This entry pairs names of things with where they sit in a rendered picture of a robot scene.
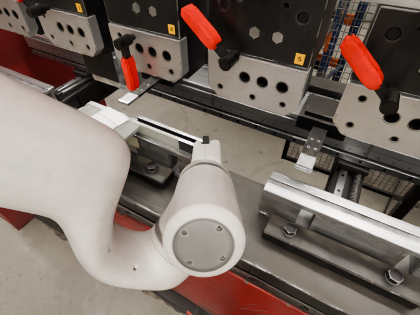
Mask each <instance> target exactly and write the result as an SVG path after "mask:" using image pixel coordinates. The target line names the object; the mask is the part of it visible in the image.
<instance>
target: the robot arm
mask: <svg viewBox="0 0 420 315"><path fill-rule="evenodd" d="M130 161H131V152H130V148H129V146H128V144H127V142H126V141H125V139H124V138H123V137H122V136H121V135H120V134H119V133H117V132H116V131H115V130H113V129H112V128H110V127H109V126H107V125H105V124H103V123H101V122H100V121H98V120H96V119H94V118H92V117H90V116H88V115H86V114H84V113H82V112H80V111H78V110H76V109H74V108H72V107H70V106H68V105H65V104H63V103H61V102H59V101H57V100H55V99H53V98H51V97H49V96H47V95H45V94H43V93H41V92H39V91H37V90H35V89H33V88H31V87H29V86H27V85H25V84H23V83H21V82H19V81H17V80H15V79H13V78H11V77H9V76H7V75H5V74H3V73H1V72H0V207H1V208H7V209H13V210H17V211H22V212H25V213H31V214H37V215H40V216H44V217H47V218H50V219H52V220H54V221H56V222H57V223H58V224H59V225H60V227H61V228H62V230H63V231H64V233H65V235H66V237H67V240H68V241H69V244H70V246H71V248H72V251H73V253H74V254H75V256H76V258H77V260H78V261H79V263H80V264H81V266H82V267H83V268H84V269H85V270H86V271H87V272H88V273H89V274H90V275H91V276H92V277H94V278H95V279H97V280H98V281H101V282H102V283H104V284H107V285H110V286H114V287H119V288H126V289H137V290H145V291H163V290H168V289H172V288H175V287H176V286H178V285H180V284H181V283H182V282H183V281H185V280H186V279H187V278H188V277H189V276H190V275H192V276H196V277H212V276H217V275H219V274H222V273H225V272H226V271H228V270H230V269H231V268H232V267H233V266H234V265H235V264H236V263H237V262H238V261H239V260H240V258H241V256H242V255H243V252H244V248H245V245H246V234H245V230H244V226H243V221H242V218H241V213H240V210H239V206H238V201H237V198H236V193H235V190H234V185H233V180H232V178H231V175H230V173H229V171H228V170H227V169H226V168H225V167H224V166H223V165H222V156H221V143H220V141H219V140H212V141H210V144H209V136H203V137H202V144H201V141H200V140H197V141H196V142H195V143H194V147H193V151H192V158H191V164H188V165H187V166H186V167H185V168H184V169H183V170H182V172H181V174H180V176H179V179H178V182H177V186H176V190H175V192H174V196H173V197H172V199H171V202H170V203H169V205H168V207H167V208H166V210H165V211H164V213H163V214H162V216H161V217H160V218H159V219H158V221H157V222H156V224H155V225H154V226H153V227H152V228H151V229H150V230H147V231H135V230H132V229H128V228H126V227H123V226H120V225H118V224H117V223H115V222H114V221H113V220H114V215H115V212H116V208H117V205H118V202H119V198H120V196H121V193H122V191H123V187H124V185H125V182H126V179H127V176H128V172H129V168H130Z"/></svg>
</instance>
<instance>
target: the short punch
mask: <svg viewBox="0 0 420 315"><path fill-rule="evenodd" d="M82 56H83V59H84V62H85V65H86V67H87V71H88V73H91V74H92V75H93V78H94V79H95V80H97V81H101V82H103V83H106V84H109V85H112V86H115V87H117V88H121V89H124V90H126V89H125V87H124V81H126V80H125V77H124V73H123V69H122V66H121V61H120V60H119V59H118V58H117V57H116V53H115V50H113V51H111V52H109V53H107V54H103V53H100V54H98V55H96V56H94V57H91V56H87V55H85V54H82Z"/></svg>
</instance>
